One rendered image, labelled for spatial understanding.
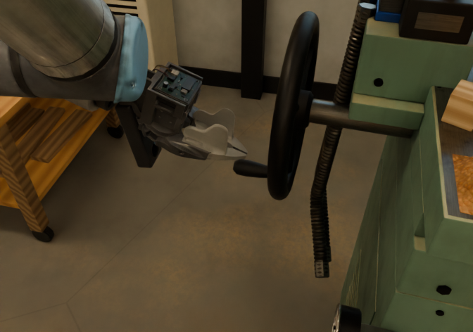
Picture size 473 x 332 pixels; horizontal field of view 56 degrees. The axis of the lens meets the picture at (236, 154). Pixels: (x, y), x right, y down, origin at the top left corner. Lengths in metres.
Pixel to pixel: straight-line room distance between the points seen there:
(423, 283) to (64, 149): 1.35
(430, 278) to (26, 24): 0.50
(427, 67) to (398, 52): 0.04
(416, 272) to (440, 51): 0.27
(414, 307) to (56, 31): 0.52
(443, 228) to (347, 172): 1.35
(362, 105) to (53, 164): 1.22
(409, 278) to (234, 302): 0.87
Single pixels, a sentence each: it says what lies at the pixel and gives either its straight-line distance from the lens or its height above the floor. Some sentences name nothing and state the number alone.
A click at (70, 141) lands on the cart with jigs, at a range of 1.72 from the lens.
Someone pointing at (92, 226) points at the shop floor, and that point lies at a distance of 1.64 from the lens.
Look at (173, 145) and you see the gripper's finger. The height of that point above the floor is 0.83.
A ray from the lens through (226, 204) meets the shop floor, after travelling 1.63.
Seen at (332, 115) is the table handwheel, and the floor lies 0.82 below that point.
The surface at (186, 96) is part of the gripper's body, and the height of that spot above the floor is 0.89.
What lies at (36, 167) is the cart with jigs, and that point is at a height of 0.18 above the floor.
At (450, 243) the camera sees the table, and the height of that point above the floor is 0.87.
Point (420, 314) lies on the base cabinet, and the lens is 0.66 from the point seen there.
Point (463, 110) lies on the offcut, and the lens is 0.55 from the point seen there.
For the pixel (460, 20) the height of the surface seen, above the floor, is 0.99.
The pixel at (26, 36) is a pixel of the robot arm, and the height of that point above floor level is 1.06.
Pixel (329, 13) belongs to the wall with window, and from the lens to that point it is 1.99.
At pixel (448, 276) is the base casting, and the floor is 0.77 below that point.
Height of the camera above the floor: 1.21
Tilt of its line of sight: 42 degrees down
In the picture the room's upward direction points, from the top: straight up
